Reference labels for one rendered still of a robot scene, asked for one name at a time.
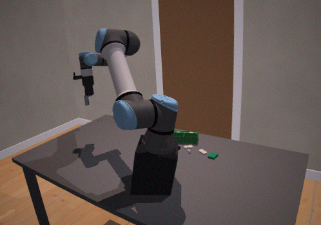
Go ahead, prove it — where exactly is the green three-compartment bin rack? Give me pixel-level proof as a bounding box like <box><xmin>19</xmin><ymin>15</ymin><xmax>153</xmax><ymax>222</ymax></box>
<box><xmin>174</xmin><ymin>131</ymin><xmax>198</xmax><ymax>144</ymax></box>

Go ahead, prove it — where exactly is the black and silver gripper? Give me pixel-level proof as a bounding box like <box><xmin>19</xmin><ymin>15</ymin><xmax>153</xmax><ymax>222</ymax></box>
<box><xmin>73</xmin><ymin>68</ymin><xmax>94</xmax><ymax>106</ymax></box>

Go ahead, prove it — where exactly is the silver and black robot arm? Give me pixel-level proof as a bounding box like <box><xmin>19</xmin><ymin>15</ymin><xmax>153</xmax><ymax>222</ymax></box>
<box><xmin>79</xmin><ymin>28</ymin><xmax>178</xmax><ymax>155</ymax></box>

